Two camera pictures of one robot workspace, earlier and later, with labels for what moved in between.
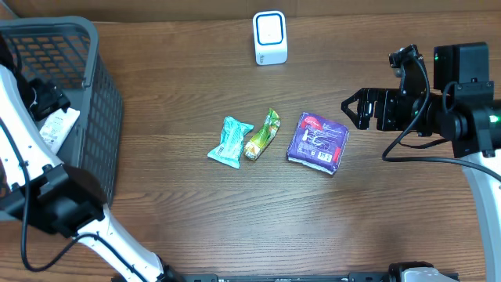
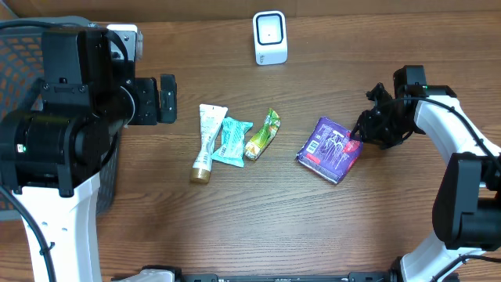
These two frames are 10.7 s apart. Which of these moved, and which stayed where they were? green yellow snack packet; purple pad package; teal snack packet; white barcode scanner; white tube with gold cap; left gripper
Moved: white tube with gold cap; purple pad package; left gripper
Stayed: white barcode scanner; green yellow snack packet; teal snack packet
